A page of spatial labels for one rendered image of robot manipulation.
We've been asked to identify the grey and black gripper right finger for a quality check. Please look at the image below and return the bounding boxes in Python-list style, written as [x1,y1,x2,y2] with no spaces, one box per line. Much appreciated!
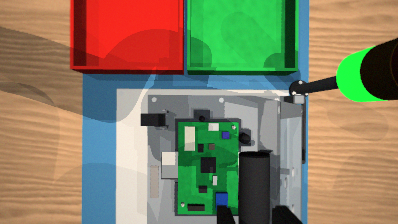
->
[272,206,303,224]

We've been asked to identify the green circuit board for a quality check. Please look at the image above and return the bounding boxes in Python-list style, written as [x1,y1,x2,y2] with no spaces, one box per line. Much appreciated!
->
[178,122,239,214]

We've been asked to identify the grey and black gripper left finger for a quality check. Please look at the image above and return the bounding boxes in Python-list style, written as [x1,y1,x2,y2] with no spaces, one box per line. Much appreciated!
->
[217,205,236,224]

